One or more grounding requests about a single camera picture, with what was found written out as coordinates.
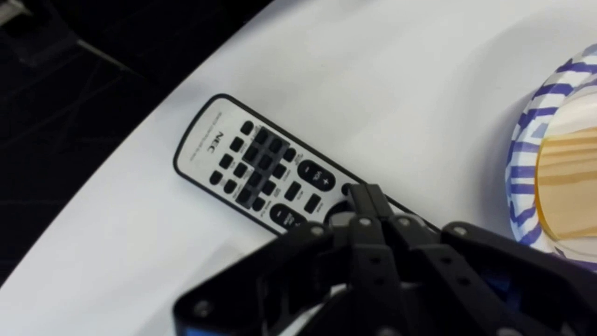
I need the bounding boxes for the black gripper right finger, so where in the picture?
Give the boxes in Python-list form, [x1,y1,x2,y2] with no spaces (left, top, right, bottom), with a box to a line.
[366,185,597,336]

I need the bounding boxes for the round wooden block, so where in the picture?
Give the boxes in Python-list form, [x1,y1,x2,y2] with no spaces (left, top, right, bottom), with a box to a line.
[536,93,597,241]

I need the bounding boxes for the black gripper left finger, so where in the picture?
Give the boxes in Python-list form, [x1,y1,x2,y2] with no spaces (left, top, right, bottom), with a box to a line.
[174,185,400,336]

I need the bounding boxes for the silver black remote control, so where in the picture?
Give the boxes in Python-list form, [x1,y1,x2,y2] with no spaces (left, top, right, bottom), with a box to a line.
[174,93,365,235]

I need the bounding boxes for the blue white patterned paper plate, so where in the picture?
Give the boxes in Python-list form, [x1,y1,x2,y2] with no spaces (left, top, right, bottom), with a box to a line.
[506,45,597,271]

